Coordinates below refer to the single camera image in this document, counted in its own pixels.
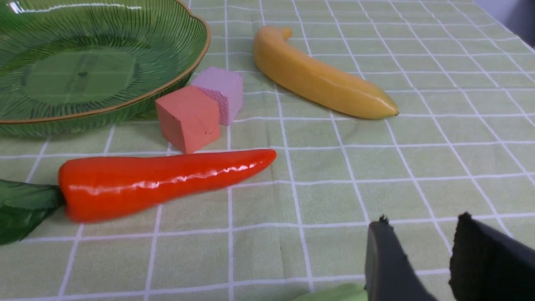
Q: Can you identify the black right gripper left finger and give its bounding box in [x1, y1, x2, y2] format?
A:
[364, 215, 436, 301]

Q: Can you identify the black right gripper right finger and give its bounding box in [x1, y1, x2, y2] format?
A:
[449, 213, 535, 301]

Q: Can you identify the green toy cucumber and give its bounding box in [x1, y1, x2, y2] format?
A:
[293, 283, 368, 301]

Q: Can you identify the yellow toy banana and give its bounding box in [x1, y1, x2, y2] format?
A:
[252, 26, 399, 120]

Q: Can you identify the red toy carrot with leaves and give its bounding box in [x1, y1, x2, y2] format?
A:
[0, 149, 277, 245]

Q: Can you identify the pink foam cube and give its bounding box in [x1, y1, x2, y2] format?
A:
[190, 66, 243, 127]

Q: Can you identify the salmon foam cube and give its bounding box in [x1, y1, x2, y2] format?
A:
[155, 86, 221, 154]

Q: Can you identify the green glass leaf plate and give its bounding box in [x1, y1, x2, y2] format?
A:
[0, 0, 211, 137]

